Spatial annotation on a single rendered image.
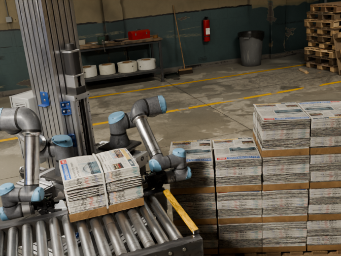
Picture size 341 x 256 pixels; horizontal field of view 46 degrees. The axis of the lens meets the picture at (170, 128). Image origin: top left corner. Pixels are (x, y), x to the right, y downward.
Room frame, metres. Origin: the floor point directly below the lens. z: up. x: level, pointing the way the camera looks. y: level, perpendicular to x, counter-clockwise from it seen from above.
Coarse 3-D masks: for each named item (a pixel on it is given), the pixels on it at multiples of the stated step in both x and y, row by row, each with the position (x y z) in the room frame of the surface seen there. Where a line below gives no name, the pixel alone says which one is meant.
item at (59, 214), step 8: (144, 192) 2.00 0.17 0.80; (152, 192) 2.00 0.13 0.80; (160, 192) 1.99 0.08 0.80; (160, 200) 1.99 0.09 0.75; (136, 208) 1.95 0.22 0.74; (40, 216) 1.83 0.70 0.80; (48, 216) 1.82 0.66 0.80; (56, 216) 1.82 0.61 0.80; (112, 216) 1.90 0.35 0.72; (128, 216) 1.93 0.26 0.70; (8, 224) 1.78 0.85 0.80; (16, 224) 1.77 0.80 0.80; (24, 224) 1.77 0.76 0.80; (32, 224) 1.78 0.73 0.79; (48, 224) 1.80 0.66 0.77; (88, 224) 1.86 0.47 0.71; (104, 224) 1.89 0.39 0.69; (32, 232) 1.78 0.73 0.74; (48, 232) 1.80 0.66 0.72
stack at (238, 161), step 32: (192, 160) 2.32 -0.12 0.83; (224, 160) 2.28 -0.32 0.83; (256, 160) 2.27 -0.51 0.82; (288, 160) 2.26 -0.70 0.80; (320, 160) 2.25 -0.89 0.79; (224, 192) 2.30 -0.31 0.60; (256, 192) 2.27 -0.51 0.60; (288, 192) 2.25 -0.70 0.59; (320, 192) 2.24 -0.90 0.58; (224, 224) 2.29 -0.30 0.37; (256, 224) 2.27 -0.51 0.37; (288, 224) 2.26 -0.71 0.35; (320, 224) 2.24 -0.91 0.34
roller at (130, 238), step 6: (120, 216) 1.77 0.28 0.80; (120, 222) 1.72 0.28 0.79; (126, 222) 1.71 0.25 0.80; (120, 228) 1.70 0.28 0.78; (126, 228) 1.66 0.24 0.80; (126, 234) 1.61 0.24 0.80; (132, 234) 1.61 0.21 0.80; (126, 240) 1.58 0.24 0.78; (132, 240) 1.56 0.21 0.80; (132, 246) 1.51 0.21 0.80; (138, 246) 1.51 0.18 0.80
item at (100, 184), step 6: (90, 156) 2.03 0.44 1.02; (96, 156) 2.02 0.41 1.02; (96, 162) 1.94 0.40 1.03; (102, 162) 1.93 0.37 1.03; (96, 168) 1.86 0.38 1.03; (102, 168) 1.85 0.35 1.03; (96, 174) 1.78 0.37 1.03; (108, 174) 1.80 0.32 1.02; (102, 180) 1.79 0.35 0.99; (108, 180) 1.80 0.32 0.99; (102, 186) 1.79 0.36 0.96; (108, 186) 1.80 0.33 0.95; (102, 192) 1.79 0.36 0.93; (108, 192) 1.80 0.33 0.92; (102, 198) 1.79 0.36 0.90; (108, 198) 1.80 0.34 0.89; (102, 204) 1.79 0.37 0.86; (108, 204) 1.80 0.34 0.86
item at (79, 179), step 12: (84, 156) 2.03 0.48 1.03; (60, 168) 1.90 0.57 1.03; (72, 168) 1.88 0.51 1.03; (84, 168) 1.87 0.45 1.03; (72, 180) 1.75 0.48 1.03; (84, 180) 1.76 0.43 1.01; (96, 180) 1.78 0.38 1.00; (72, 192) 1.75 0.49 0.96; (84, 192) 1.76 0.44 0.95; (96, 192) 1.78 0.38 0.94; (72, 204) 1.74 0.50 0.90; (84, 204) 1.76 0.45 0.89; (96, 204) 1.78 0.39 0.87
